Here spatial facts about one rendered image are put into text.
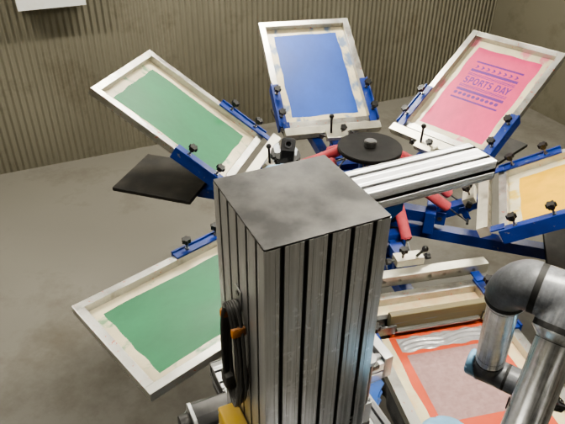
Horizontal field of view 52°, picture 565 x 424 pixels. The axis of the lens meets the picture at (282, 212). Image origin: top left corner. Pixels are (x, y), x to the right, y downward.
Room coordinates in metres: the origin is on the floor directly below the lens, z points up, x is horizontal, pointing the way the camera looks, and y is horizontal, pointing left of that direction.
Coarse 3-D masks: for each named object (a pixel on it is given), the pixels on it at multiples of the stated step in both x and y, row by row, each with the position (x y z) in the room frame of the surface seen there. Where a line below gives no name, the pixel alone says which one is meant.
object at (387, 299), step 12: (420, 288) 1.84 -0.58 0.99; (432, 288) 1.84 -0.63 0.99; (444, 288) 1.84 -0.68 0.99; (456, 288) 1.84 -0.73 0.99; (468, 288) 1.85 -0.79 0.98; (384, 300) 1.77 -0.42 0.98; (396, 300) 1.78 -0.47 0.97; (408, 300) 1.79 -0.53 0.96; (516, 336) 1.57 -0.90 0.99; (528, 348) 1.51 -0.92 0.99; (396, 384) 1.33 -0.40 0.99; (396, 396) 1.29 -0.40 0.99; (408, 396) 1.28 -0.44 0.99; (564, 396) 1.29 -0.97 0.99; (408, 408) 1.24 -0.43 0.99; (408, 420) 1.19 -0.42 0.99
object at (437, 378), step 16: (400, 336) 1.60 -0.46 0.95; (400, 352) 1.51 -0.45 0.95; (416, 352) 1.51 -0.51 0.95; (432, 352) 1.51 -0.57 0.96; (448, 352) 1.51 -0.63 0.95; (416, 368) 1.44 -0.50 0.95; (432, 368) 1.44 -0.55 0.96; (448, 368) 1.44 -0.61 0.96; (416, 384) 1.36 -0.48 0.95; (432, 384) 1.36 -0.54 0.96; (448, 384) 1.36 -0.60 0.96; (464, 384) 1.37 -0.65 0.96; (432, 400) 1.30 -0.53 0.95; (448, 400) 1.30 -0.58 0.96; (464, 400) 1.30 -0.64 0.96; (480, 400) 1.30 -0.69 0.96; (432, 416) 1.23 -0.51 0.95; (464, 416) 1.23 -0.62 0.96; (480, 416) 1.23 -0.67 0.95
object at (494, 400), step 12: (456, 324) 1.66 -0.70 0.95; (468, 324) 1.67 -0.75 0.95; (480, 324) 1.67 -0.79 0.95; (456, 348) 1.54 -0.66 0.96; (468, 348) 1.54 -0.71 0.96; (480, 384) 1.37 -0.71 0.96; (480, 396) 1.32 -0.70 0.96; (492, 396) 1.32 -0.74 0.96; (504, 396) 1.32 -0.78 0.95; (492, 408) 1.27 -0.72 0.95; (504, 408) 1.27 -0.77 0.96; (552, 420) 1.22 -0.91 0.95
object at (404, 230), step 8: (320, 152) 2.61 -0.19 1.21; (328, 152) 2.58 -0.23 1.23; (336, 152) 2.57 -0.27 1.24; (336, 160) 2.46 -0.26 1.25; (344, 160) 2.45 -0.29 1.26; (448, 192) 2.41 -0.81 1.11; (432, 200) 2.30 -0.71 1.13; (440, 200) 2.30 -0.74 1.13; (440, 208) 2.30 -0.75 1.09; (448, 208) 2.28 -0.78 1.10; (400, 216) 2.18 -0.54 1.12; (400, 224) 2.15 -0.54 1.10; (408, 224) 2.15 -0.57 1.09; (400, 232) 2.13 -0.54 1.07; (408, 232) 2.12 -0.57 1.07; (408, 240) 2.11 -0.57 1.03
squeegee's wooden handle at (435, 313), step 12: (468, 300) 1.69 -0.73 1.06; (480, 300) 1.69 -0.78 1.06; (396, 312) 1.62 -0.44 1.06; (408, 312) 1.62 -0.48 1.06; (420, 312) 1.62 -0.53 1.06; (432, 312) 1.63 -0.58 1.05; (444, 312) 1.64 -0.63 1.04; (456, 312) 1.65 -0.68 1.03; (468, 312) 1.67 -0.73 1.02; (480, 312) 1.68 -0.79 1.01; (396, 324) 1.60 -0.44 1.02; (408, 324) 1.61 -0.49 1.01
